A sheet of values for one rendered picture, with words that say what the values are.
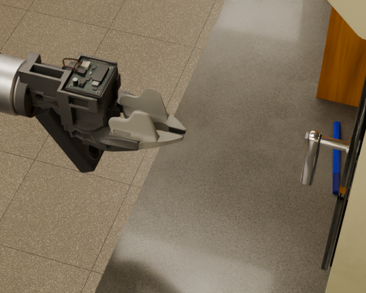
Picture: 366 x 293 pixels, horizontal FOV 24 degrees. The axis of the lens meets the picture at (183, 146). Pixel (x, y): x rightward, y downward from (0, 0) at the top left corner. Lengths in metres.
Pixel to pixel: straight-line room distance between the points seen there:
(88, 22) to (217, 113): 1.63
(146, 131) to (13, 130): 1.62
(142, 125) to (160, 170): 0.26
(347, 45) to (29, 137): 1.48
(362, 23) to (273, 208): 0.51
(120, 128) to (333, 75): 0.44
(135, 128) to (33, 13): 2.00
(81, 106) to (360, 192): 0.35
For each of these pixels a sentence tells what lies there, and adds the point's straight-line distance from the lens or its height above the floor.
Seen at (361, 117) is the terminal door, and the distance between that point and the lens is 0.90.
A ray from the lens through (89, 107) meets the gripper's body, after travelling 1.03.
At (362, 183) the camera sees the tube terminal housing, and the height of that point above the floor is 1.21.
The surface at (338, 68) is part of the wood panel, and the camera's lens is 1.35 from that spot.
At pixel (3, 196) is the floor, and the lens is 2.49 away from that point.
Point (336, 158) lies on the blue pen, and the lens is 1.31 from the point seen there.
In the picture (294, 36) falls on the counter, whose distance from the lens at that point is 1.51.
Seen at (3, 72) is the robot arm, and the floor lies 1.20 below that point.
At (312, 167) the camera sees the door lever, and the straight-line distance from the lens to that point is 1.03.
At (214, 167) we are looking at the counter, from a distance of 1.30.
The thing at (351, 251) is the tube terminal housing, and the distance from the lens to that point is 1.07.
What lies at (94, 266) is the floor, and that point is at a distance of 2.31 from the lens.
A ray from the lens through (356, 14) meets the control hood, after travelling 0.79.
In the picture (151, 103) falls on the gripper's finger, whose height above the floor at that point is 1.17.
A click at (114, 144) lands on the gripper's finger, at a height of 1.15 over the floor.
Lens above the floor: 1.95
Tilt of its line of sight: 50 degrees down
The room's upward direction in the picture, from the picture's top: straight up
